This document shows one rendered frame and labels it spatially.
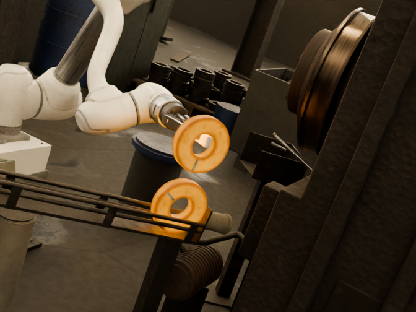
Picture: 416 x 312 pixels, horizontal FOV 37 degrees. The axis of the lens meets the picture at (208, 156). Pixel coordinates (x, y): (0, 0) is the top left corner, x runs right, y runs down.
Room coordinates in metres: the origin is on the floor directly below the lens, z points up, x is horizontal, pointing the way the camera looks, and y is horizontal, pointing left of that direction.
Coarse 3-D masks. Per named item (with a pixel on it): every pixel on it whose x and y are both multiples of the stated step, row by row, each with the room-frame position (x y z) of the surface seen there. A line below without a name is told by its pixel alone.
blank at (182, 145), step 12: (192, 120) 1.54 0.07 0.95; (204, 120) 1.55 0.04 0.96; (216, 120) 1.57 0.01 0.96; (180, 132) 1.53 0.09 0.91; (192, 132) 1.53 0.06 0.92; (204, 132) 1.55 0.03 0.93; (216, 132) 1.57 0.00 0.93; (180, 144) 1.52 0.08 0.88; (192, 144) 1.54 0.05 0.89; (216, 144) 1.58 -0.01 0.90; (228, 144) 1.60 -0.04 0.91; (180, 156) 1.53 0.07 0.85; (192, 156) 1.54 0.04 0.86; (204, 156) 1.57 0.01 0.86; (216, 156) 1.58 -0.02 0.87; (192, 168) 1.55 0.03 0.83; (204, 168) 1.57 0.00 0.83
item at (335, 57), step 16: (352, 16) 1.87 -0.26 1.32; (368, 16) 1.91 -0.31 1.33; (336, 32) 1.80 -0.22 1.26; (352, 32) 1.82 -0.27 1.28; (336, 48) 1.78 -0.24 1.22; (320, 64) 1.76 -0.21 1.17; (336, 64) 1.76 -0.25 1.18; (320, 80) 1.76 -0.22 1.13; (320, 96) 1.75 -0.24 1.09; (304, 112) 1.77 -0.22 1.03; (320, 112) 1.76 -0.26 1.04; (304, 128) 1.80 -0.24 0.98; (304, 144) 1.87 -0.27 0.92
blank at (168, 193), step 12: (180, 180) 1.56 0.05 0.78; (192, 180) 1.59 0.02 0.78; (168, 192) 1.53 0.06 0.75; (180, 192) 1.55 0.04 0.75; (192, 192) 1.57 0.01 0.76; (204, 192) 1.59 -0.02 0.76; (156, 204) 1.52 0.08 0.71; (168, 204) 1.54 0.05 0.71; (192, 204) 1.58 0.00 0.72; (204, 204) 1.59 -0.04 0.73; (180, 216) 1.58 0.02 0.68; (192, 216) 1.58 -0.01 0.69; (168, 228) 1.55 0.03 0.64
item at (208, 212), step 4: (208, 208) 1.60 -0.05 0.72; (208, 212) 1.59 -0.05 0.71; (204, 216) 1.60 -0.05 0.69; (208, 216) 1.59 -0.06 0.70; (204, 220) 1.59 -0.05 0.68; (208, 220) 1.59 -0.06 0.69; (204, 224) 1.59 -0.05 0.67; (200, 228) 1.59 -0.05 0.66; (204, 228) 1.59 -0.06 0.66; (196, 236) 1.59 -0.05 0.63; (200, 236) 1.58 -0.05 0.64; (196, 240) 1.58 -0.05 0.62; (196, 244) 1.58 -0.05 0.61
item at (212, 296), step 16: (256, 144) 2.66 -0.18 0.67; (288, 144) 2.69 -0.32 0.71; (240, 160) 2.63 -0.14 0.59; (256, 160) 2.67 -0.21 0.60; (272, 160) 2.41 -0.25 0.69; (288, 160) 2.43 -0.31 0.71; (256, 176) 2.40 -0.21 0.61; (272, 176) 2.42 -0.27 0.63; (288, 176) 2.43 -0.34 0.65; (256, 192) 2.50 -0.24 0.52; (240, 224) 2.54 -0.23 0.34; (240, 240) 2.49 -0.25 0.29; (240, 256) 2.50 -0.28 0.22; (224, 272) 2.51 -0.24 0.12; (224, 288) 2.50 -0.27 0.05; (224, 304) 2.44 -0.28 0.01
